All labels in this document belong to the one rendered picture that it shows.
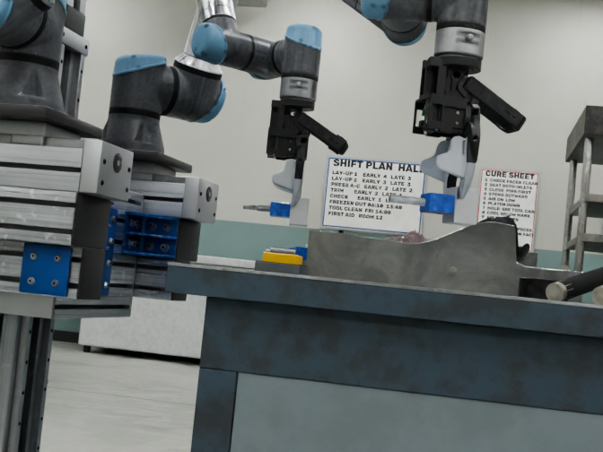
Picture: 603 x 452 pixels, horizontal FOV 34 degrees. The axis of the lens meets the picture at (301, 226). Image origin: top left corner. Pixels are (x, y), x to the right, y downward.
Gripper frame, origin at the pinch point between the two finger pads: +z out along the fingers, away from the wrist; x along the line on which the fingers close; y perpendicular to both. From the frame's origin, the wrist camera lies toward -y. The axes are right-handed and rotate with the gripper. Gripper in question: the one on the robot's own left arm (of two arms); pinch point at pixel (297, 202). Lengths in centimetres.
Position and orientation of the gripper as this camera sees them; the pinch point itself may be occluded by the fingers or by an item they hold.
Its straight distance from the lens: 199.9
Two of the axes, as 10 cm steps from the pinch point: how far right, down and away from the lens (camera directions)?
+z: -1.0, 9.9, -0.5
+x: -0.1, -0.5, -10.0
